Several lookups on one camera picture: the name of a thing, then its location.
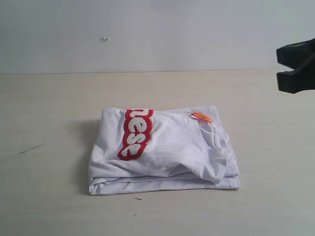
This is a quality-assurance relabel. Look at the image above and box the white t-shirt red lettering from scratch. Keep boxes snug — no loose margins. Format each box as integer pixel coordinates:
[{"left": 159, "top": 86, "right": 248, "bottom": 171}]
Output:
[{"left": 88, "top": 106, "right": 240, "bottom": 196}]

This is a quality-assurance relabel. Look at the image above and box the orange neck size tag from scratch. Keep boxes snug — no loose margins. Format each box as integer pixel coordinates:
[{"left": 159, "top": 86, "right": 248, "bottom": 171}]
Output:
[{"left": 192, "top": 112, "right": 211, "bottom": 123}]

